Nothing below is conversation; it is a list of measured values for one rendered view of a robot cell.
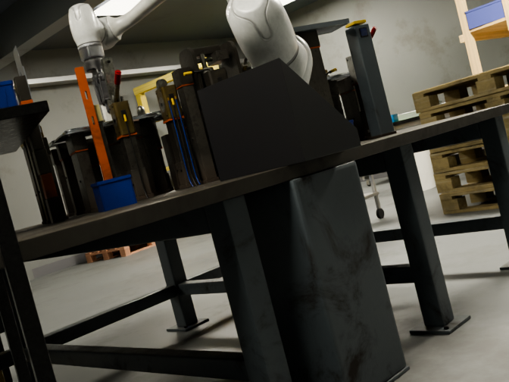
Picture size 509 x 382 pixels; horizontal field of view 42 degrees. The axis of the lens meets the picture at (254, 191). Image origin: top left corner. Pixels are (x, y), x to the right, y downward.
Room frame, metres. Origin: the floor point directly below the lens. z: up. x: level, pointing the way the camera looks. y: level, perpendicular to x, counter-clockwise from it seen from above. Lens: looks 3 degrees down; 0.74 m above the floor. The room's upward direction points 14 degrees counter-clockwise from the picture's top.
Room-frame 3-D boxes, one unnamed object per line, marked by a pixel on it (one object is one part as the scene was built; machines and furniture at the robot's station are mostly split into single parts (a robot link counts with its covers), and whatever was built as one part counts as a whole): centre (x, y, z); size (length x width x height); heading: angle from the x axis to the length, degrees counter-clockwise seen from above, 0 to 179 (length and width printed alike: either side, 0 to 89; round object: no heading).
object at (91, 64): (2.49, 0.46, 1.20); 0.08 x 0.07 x 0.09; 26
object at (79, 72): (2.31, 0.48, 0.95); 0.03 x 0.01 x 0.50; 115
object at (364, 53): (2.60, -0.55, 0.92); 0.08 x 0.08 x 0.44; 25
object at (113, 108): (2.33, 0.38, 0.87); 0.10 x 0.07 x 0.35; 25
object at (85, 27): (2.51, 0.46, 1.38); 0.13 x 0.11 x 0.16; 172
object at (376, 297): (1.98, -0.11, 0.33); 0.31 x 0.31 x 0.66; 45
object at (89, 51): (2.49, 0.46, 1.28); 0.09 x 0.09 x 0.06
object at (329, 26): (2.49, -0.31, 1.16); 0.37 x 0.14 x 0.02; 115
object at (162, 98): (2.38, 0.21, 0.88); 0.11 x 0.07 x 0.37; 25
